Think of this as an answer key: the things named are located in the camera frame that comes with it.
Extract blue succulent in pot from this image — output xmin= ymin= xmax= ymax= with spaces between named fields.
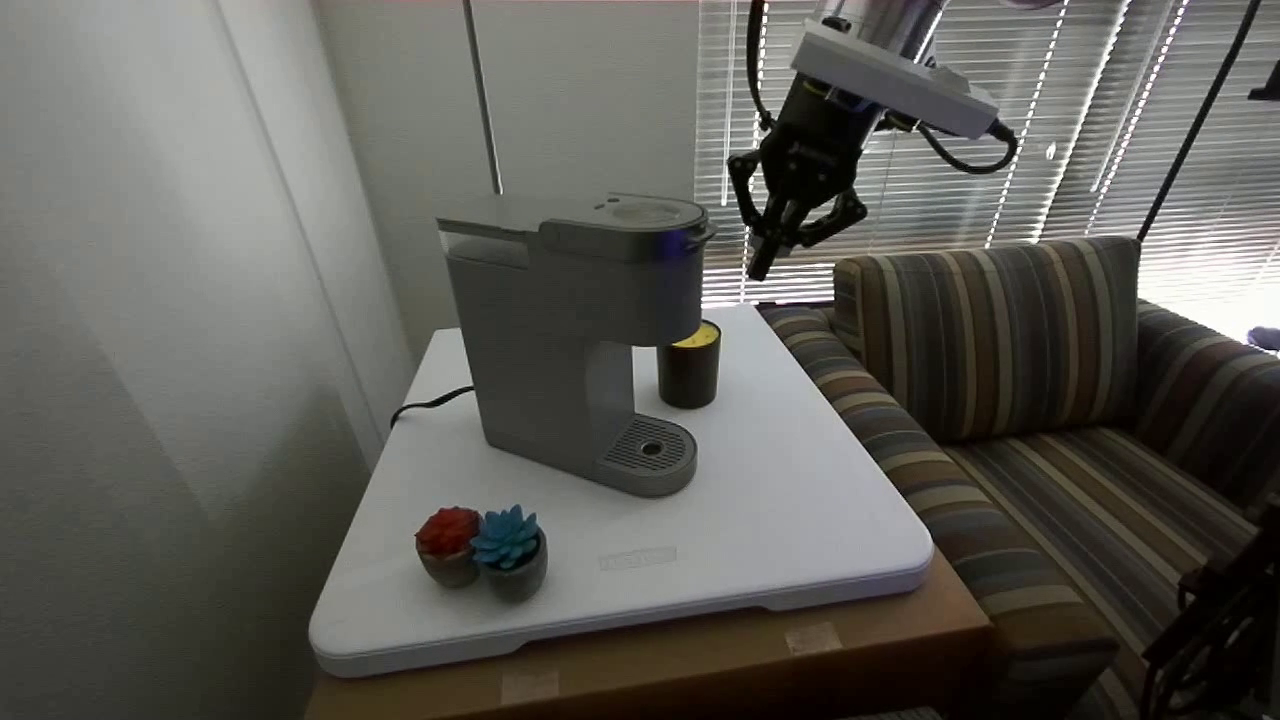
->
xmin=470 ymin=506 xmax=548 ymax=605

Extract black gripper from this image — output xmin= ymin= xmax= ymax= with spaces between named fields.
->
xmin=726 ymin=75 xmax=879 ymax=280

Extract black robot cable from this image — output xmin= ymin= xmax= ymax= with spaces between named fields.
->
xmin=741 ymin=0 xmax=1024 ymax=180

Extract grey coffeemaker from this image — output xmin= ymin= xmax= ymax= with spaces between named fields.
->
xmin=434 ymin=196 xmax=711 ymax=498

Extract black power cord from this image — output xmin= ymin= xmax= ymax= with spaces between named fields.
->
xmin=383 ymin=385 xmax=480 ymax=433

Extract striped sofa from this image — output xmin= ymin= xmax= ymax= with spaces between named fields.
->
xmin=762 ymin=237 xmax=1280 ymax=720

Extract brown wooden table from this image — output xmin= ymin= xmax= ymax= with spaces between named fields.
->
xmin=303 ymin=555 xmax=991 ymax=720

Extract white table board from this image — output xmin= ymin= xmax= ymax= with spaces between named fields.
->
xmin=307 ymin=308 xmax=930 ymax=675

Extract dark candle jar yellow wax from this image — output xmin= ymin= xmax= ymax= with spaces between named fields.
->
xmin=654 ymin=322 xmax=719 ymax=409

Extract white window blinds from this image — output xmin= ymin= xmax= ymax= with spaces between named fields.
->
xmin=694 ymin=0 xmax=1280 ymax=336

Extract red succulent in pot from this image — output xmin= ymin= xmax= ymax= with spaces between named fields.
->
xmin=417 ymin=508 xmax=480 ymax=587

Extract black camera stand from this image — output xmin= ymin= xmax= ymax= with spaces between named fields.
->
xmin=1136 ymin=0 xmax=1280 ymax=246

